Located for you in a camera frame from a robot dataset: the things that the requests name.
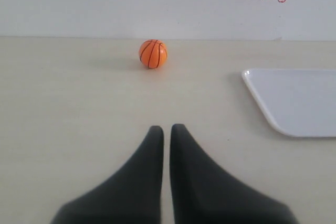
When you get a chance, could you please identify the small orange toy basketball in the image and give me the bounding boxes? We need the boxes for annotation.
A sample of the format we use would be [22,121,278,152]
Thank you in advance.
[139,39,168,69]

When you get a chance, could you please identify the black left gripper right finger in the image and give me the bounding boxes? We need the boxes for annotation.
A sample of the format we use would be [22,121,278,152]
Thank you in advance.
[170,124,298,223]

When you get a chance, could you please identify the white rectangular plastic tray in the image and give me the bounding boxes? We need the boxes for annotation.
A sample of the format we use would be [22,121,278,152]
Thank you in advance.
[241,68,335,138]

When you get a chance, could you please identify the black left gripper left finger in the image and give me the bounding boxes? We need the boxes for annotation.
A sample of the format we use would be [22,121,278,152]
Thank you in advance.
[52,126,164,223]

